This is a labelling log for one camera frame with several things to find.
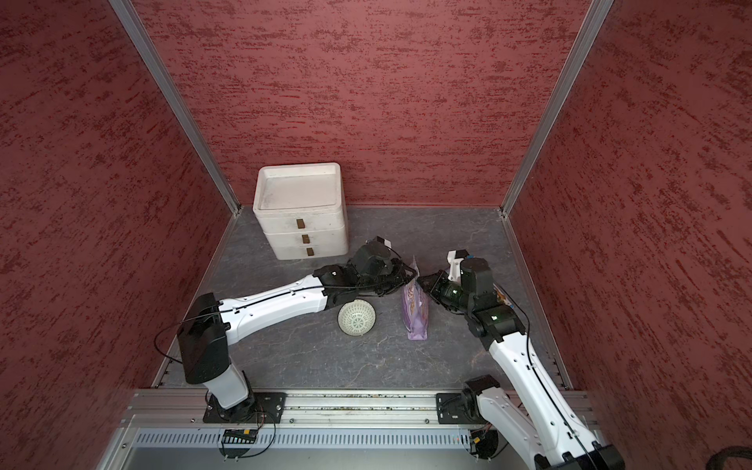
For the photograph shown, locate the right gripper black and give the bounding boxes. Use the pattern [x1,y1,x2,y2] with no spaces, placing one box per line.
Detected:
[416,268,474,311]

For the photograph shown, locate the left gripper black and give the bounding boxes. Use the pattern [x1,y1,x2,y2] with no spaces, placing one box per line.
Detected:
[358,257,418,295]

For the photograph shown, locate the purple oats bag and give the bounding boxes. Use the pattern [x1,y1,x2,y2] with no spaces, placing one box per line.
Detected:
[401,278,429,341]

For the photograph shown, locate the green patterned breakfast bowl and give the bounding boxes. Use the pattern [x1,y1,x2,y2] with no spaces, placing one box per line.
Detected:
[338,300,376,337]

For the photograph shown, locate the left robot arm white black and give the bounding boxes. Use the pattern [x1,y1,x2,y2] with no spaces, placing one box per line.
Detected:
[176,237,417,416]

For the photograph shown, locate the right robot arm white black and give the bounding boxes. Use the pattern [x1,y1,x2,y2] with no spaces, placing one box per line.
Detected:
[417,257,626,469]

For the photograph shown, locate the dog book Why Dogs Bark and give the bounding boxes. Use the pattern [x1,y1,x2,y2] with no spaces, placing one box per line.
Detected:
[493,284,515,309]

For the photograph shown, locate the white three-drawer storage box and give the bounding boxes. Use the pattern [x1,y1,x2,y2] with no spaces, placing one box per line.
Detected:
[253,163,350,260]

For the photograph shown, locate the right controller board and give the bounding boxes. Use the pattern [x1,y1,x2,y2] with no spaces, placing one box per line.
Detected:
[469,428,499,460]

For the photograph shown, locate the controller board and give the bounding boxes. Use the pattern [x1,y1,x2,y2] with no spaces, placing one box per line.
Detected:
[469,428,499,460]
[221,429,259,446]

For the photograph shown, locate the left controller board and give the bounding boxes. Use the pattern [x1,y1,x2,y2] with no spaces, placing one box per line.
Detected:
[221,429,259,446]

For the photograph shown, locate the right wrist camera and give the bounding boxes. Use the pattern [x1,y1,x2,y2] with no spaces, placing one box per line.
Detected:
[448,250,469,284]

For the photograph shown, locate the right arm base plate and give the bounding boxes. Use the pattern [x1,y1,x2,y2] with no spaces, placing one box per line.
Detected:
[436,392,486,425]

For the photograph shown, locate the aluminium mounting rail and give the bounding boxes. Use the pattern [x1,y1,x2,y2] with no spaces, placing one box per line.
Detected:
[121,388,481,429]

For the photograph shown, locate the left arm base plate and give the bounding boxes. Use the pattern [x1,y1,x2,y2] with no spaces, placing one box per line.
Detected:
[203,392,287,424]

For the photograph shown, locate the perforated cable duct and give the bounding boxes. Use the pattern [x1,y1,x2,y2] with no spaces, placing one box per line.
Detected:
[132,428,470,452]

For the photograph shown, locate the right corner aluminium post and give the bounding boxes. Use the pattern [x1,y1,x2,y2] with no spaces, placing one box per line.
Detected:
[501,0,614,219]

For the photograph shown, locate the corner aluminium post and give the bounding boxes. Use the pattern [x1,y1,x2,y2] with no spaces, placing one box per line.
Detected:
[109,0,242,217]
[501,0,614,219]

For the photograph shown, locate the left corner aluminium post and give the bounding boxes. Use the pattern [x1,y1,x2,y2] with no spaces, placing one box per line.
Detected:
[109,0,242,217]

